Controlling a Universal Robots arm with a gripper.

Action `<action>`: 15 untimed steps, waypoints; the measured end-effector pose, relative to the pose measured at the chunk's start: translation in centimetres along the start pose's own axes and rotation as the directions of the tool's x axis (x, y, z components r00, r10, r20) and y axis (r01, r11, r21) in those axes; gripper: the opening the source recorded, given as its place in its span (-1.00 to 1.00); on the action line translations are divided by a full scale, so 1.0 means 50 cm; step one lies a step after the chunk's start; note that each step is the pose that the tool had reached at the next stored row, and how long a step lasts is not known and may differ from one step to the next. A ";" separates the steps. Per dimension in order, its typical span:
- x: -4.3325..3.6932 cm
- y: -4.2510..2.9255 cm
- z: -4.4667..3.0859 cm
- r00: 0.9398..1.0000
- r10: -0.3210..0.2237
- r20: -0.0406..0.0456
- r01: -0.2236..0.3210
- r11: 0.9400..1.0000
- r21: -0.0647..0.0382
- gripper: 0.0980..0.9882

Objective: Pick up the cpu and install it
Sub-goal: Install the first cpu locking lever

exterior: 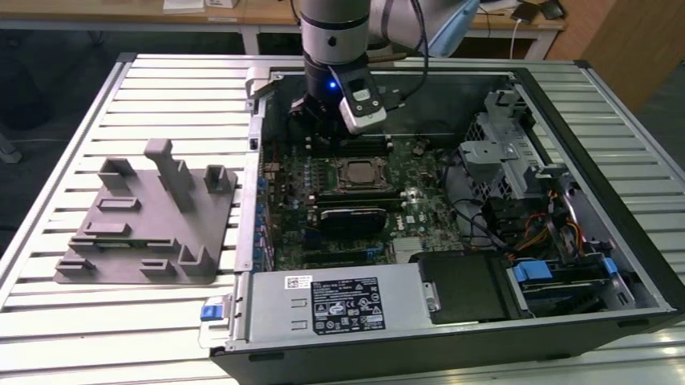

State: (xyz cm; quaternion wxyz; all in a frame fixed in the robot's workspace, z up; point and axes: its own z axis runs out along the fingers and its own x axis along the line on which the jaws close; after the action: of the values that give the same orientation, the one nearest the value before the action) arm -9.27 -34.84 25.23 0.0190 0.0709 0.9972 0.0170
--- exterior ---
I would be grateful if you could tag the silver CPU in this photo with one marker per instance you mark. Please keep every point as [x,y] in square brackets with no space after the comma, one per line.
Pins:
[362,171]

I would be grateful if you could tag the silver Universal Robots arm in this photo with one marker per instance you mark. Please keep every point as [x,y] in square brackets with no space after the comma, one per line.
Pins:
[334,36]

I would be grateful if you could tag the CPU socket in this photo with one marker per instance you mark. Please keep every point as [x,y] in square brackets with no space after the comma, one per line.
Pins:
[340,186]

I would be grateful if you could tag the black RAM slot bank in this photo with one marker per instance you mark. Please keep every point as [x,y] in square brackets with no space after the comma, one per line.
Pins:
[369,146]
[353,199]

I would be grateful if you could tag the wooden desk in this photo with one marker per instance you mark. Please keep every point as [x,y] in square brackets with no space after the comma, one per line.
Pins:
[225,12]

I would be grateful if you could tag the white box black print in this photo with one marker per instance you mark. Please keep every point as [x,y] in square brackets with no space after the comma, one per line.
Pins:
[222,3]

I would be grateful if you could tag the black graphics card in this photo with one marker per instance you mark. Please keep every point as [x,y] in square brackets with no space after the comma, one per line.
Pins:
[353,224]

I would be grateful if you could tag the silver metal drive cage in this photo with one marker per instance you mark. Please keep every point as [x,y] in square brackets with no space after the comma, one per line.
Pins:
[492,156]

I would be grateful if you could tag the black expansion slot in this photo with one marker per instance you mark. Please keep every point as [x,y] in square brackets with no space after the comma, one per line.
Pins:
[337,256]

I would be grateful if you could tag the green motherboard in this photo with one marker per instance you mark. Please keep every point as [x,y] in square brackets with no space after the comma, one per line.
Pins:
[428,236]

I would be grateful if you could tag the black power adapter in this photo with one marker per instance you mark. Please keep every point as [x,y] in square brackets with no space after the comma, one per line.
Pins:
[527,11]

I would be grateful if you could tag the silver chipset heat sink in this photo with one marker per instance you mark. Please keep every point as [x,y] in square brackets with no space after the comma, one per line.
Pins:
[408,250]

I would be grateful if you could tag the grey parts rack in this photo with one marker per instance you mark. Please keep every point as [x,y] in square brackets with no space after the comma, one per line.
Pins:
[161,240]

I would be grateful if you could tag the black computer mouse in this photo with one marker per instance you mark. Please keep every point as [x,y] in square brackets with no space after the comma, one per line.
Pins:
[552,9]

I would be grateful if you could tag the silver power supply unit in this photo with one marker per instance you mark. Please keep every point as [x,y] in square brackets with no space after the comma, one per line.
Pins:
[268,313]

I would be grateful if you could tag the grey chair leg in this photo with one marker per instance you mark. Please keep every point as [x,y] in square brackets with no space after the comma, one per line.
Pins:
[10,154]

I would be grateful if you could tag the blue case latch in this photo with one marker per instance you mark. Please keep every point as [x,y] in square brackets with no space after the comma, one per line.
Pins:
[210,313]

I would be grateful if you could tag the wooden cabinet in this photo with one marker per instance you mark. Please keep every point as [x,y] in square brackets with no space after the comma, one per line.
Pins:
[632,40]

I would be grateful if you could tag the blue disk carrier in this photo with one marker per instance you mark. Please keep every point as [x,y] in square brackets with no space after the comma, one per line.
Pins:
[532,272]

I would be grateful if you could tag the black open PC case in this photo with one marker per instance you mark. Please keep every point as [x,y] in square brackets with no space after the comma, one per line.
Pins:
[374,361]

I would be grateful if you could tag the blue plastic clip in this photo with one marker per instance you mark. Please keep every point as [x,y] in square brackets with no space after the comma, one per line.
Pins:
[608,268]

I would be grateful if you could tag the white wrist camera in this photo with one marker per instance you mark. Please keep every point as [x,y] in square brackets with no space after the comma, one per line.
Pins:
[369,120]

